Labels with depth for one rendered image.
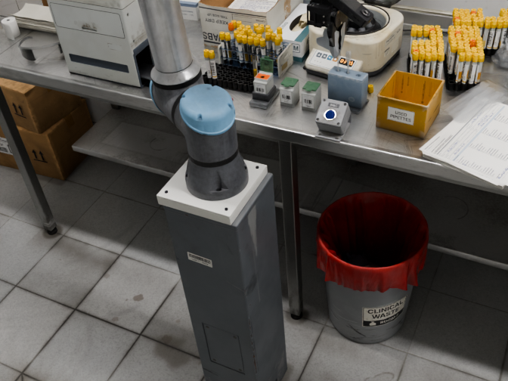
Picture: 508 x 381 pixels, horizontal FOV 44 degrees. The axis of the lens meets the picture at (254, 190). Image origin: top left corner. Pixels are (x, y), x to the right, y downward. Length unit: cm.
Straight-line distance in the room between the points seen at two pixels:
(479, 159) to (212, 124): 66
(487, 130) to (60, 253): 179
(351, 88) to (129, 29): 64
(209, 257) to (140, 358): 83
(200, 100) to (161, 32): 16
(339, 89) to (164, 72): 53
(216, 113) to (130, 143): 145
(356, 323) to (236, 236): 83
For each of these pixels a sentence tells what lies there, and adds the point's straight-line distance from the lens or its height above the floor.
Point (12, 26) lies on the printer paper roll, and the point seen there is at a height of 92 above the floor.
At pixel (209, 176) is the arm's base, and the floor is 97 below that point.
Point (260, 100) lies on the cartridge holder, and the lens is 178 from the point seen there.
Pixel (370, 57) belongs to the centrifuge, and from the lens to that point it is 185.
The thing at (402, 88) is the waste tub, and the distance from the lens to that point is 175.
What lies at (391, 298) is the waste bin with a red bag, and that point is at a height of 26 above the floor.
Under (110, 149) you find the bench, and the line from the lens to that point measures 275.
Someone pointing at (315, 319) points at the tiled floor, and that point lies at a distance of 233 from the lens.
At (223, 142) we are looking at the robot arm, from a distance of 137.
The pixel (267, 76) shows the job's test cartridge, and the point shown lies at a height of 95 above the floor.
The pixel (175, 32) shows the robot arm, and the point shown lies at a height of 125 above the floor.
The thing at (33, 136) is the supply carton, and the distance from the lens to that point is 302.
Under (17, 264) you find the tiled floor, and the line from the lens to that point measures 278.
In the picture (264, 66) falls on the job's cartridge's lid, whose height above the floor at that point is 97.
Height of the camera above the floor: 187
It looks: 42 degrees down
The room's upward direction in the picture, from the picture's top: 6 degrees counter-clockwise
